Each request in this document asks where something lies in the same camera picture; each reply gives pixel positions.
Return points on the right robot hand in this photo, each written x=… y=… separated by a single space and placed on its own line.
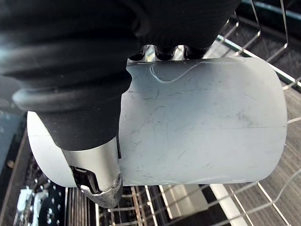
x=70 y=58

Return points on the white plastic cup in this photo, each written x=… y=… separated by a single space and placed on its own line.
x=200 y=122

